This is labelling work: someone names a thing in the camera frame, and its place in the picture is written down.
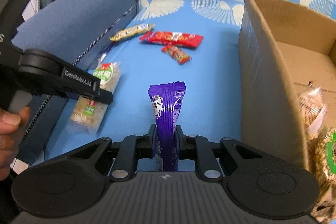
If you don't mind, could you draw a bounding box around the green label rice cracker pack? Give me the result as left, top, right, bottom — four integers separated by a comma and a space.
67, 61, 122, 135

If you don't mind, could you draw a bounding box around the purple chocolate bar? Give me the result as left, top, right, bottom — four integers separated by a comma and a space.
148, 81, 186, 172

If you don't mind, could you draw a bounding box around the small red nut bar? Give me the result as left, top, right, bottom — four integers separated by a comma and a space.
161, 45, 191, 64

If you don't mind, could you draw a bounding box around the yellow chocolate bar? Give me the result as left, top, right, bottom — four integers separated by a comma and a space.
109, 23, 155, 42

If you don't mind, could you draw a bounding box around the red peanut snack packet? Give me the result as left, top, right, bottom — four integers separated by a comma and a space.
139, 31, 203, 48

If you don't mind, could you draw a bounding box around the clear bag of biscuits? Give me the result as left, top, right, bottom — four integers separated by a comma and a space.
298, 81, 327, 140

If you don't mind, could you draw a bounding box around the round puffed grain cake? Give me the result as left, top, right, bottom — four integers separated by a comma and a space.
313, 127, 335, 223

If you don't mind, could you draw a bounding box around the left hand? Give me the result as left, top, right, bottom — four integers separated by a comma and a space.
0, 106, 31, 181

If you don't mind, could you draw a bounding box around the open cardboard box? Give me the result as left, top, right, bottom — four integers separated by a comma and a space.
238, 0, 335, 171

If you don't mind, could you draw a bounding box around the blue fan-patterned cloth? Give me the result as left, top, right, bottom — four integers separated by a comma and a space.
45, 0, 335, 160

